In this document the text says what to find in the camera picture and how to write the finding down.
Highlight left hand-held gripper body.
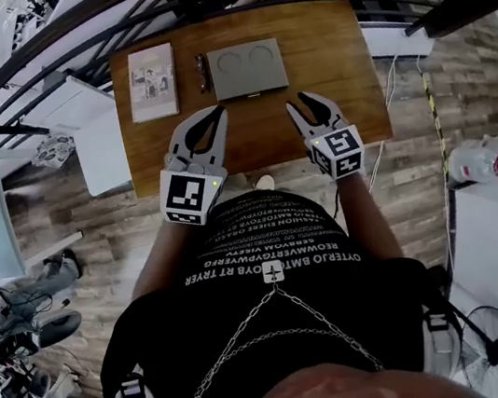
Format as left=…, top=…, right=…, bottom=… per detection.
left=151, top=142, right=237, bottom=233

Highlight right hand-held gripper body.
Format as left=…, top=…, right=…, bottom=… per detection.
left=301, top=121, right=369, bottom=185

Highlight grey drawer box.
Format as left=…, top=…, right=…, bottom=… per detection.
left=204, top=36, right=291, bottom=104

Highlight person's right forearm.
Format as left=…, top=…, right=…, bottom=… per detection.
left=334, top=167, right=405, bottom=268

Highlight person's left forearm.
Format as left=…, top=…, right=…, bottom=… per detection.
left=119, top=217, right=200, bottom=304

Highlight wooden table with black legs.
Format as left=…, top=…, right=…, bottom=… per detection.
left=103, top=0, right=397, bottom=200

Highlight illustrated white book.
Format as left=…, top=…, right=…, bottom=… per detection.
left=120, top=41, right=185, bottom=126

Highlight person's white shoe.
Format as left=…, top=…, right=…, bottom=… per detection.
left=252, top=172, right=277, bottom=192

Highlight dark-framed eyeglasses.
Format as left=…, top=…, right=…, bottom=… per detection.
left=192, top=52, right=214, bottom=96

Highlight white chair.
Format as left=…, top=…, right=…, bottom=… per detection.
left=2, top=67, right=135, bottom=210

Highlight yellow black floor tape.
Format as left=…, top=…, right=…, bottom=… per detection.
left=419, top=70, right=453, bottom=183

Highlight floral cushion stool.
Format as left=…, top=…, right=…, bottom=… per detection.
left=27, top=131, right=80, bottom=173

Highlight pack of water bottles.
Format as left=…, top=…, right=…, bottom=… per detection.
left=444, top=130, right=498, bottom=191

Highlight person's black printed t-shirt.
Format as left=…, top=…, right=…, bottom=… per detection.
left=73, top=161, right=470, bottom=398

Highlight grey office chair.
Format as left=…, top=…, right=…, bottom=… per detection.
left=0, top=306, right=89, bottom=364

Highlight person's face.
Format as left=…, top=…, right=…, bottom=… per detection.
left=189, top=336, right=491, bottom=398

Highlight black standing fan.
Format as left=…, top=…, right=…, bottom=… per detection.
left=451, top=302, right=498, bottom=398

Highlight silver chain necklace with pendant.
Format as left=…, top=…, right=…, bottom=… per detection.
left=151, top=244, right=390, bottom=398

